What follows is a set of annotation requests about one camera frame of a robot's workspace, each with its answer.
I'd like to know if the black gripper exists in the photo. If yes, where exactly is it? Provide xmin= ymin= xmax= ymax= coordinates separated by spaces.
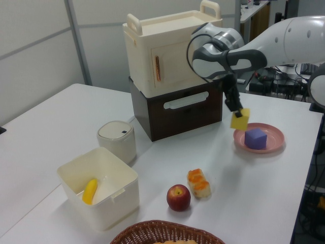
xmin=218 ymin=74 xmax=243 ymax=118

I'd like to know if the yellow cube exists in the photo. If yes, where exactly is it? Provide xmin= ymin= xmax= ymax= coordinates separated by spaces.
xmin=230 ymin=108 xmax=251 ymax=131

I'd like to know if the black electronics box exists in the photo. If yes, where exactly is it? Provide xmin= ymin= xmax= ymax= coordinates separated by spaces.
xmin=249 ymin=68 xmax=277 ymax=93

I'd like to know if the purple block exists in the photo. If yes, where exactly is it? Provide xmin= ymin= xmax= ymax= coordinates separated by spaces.
xmin=244 ymin=128 xmax=268 ymax=150

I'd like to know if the pink plate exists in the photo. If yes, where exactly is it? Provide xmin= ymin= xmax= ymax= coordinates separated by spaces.
xmin=233 ymin=123 xmax=285 ymax=154

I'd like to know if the dark brown drawer box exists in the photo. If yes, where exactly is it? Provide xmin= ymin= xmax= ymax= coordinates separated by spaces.
xmin=128 ymin=76 xmax=224 ymax=142

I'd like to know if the black keyboard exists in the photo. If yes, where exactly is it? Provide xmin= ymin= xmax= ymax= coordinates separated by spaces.
xmin=300 ymin=63 xmax=317 ymax=76

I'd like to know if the cake slice with orange topping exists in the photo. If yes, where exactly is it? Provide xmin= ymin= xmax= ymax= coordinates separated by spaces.
xmin=187 ymin=168 xmax=212 ymax=199

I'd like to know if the background wooden desk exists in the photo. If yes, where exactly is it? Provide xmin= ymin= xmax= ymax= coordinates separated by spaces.
xmin=240 ymin=0 xmax=271 ymax=24

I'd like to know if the red apple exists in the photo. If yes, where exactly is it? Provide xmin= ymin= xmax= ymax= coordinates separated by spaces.
xmin=166 ymin=184 xmax=191 ymax=212

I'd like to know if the small cream lidded bin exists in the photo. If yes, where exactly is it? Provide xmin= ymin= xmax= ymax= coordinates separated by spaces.
xmin=96 ymin=120 xmax=137 ymax=165

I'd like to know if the brown wicker basket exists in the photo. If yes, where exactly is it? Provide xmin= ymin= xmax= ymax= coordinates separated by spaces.
xmin=109 ymin=220 xmax=226 ymax=244

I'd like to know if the bread in basket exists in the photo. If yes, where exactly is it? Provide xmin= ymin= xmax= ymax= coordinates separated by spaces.
xmin=152 ymin=238 xmax=197 ymax=244

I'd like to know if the cream open plastic box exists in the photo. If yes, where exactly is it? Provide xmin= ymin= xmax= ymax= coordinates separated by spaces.
xmin=56 ymin=146 xmax=140 ymax=231

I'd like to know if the yellow banana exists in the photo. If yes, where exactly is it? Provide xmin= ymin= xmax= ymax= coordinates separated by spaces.
xmin=82 ymin=178 xmax=99 ymax=205

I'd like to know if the white drawer handle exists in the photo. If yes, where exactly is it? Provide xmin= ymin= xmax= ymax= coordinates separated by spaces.
xmin=164 ymin=91 xmax=210 ymax=110

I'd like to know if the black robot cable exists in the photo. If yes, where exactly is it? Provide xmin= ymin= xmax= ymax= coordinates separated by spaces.
xmin=186 ymin=34 xmax=236 ymax=85

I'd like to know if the black clamp post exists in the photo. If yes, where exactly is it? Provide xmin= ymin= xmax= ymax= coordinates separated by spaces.
xmin=309 ymin=101 xmax=325 ymax=113

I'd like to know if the copper cabinet door handle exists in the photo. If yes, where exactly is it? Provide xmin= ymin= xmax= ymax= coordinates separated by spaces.
xmin=154 ymin=55 xmax=163 ymax=82

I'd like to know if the cream cabinet with handles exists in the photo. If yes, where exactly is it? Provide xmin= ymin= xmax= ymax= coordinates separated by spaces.
xmin=122 ymin=0 xmax=224 ymax=97

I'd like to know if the grey partition post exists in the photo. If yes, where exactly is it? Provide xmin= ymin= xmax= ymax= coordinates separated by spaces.
xmin=66 ymin=0 xmax=92 ymax=86

